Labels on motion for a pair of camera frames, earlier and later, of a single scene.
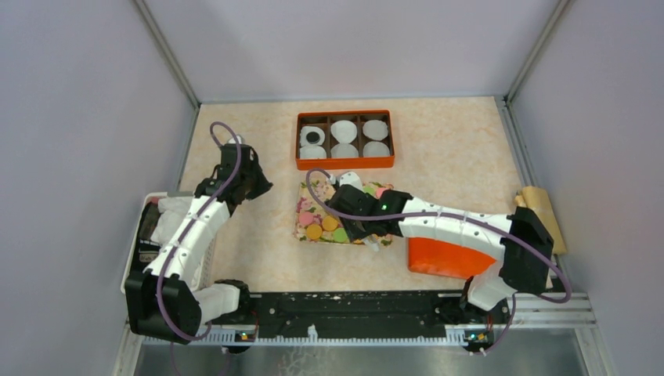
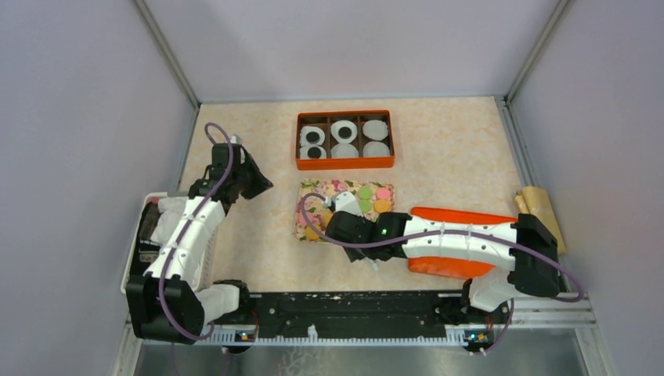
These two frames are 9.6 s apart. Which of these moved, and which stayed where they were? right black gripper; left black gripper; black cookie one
Moved: right black gripper
Stayed: black cookie one; left black gripper
